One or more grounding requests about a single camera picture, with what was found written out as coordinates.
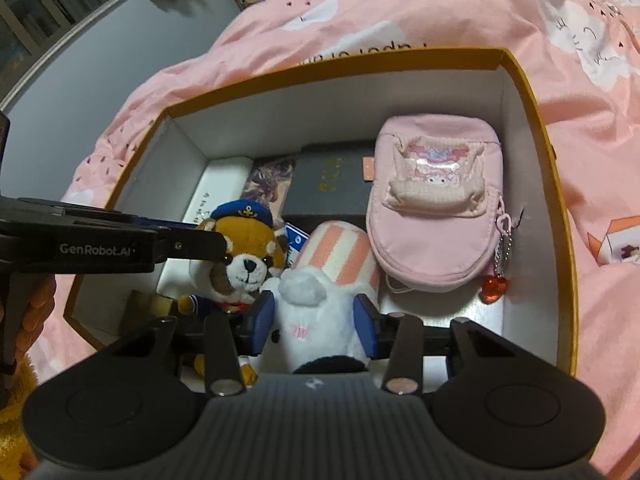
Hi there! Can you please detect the red panda sailor plush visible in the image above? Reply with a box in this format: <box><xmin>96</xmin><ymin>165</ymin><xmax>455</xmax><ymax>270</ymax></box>
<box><xmin>177</xmin><ymin>198</ymin><xmax>292</xmax><ymax>386</ymax></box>

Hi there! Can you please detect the white striped plush toy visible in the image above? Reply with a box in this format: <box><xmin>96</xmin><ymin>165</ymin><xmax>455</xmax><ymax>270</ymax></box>
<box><xmin>254</xmin><ymin>220</ymin><xmax>381</xmax><ymax>373</ymax></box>

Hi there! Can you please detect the pink pouch bag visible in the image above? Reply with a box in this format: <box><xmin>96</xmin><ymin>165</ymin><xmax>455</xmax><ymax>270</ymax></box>
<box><xmin>366</xmin><ymin>114</ymin><xmax>503</xmax><ymax>292</ymax></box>

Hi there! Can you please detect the white rectangular case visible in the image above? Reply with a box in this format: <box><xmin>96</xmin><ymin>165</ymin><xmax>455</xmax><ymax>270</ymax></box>
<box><xmin>156</xmin><ymin>157</ymin><xmax>253</xmax><ymax>298</ymax></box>

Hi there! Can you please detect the gold wooden box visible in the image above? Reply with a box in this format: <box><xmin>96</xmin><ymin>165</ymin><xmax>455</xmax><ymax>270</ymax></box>
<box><xmin>119</xmin><ymin>290</ymin><xmax>175</xmax><ymax>336</ymax></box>

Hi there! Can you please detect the left hand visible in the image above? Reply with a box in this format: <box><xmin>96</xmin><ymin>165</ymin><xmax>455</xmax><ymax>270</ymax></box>
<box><xmin>8</xmin><ymin>274</ymin><xmax>56</xmax><ymax>364</ymax></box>

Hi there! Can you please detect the orange cardboard storage box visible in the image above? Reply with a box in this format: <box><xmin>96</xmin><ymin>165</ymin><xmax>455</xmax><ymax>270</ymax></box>
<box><xmin>73</xmin><ymin>48</ymin><xmax>578</xmax><ymax>373</ymax></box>

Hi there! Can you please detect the dark illustrated card box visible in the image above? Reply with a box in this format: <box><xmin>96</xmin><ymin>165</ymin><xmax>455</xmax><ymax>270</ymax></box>
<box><xmin>241</xmin><ymin>154</ymin><xmax>297</xmax><ymax>206</ymax></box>

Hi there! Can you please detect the black gift box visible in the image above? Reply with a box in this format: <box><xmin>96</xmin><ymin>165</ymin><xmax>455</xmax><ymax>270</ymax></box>
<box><xmin>281</xmin><ymin>141</ymin><xmax>374</xmax><ymax>233</ymax></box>

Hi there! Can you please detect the pink printed duvet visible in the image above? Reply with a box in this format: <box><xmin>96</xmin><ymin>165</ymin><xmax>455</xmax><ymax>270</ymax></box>
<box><xmin>24</xmin><ymin>0</ymin><xmax>640</xmax><ymax>476</ymax></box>

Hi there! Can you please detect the red heart keychain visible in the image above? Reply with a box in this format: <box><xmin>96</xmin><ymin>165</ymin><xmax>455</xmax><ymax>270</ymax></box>
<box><xmin>478</xmin><ymin>275</ymin><xmax>509</xmax><ymax>304</ymax></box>

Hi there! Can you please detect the metal window rail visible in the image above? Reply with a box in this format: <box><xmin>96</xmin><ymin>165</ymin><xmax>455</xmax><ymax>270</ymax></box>
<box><xmin>1</xmin><ymin>0</ymin><xmax>128</xmax><ymax>110</ymax></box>

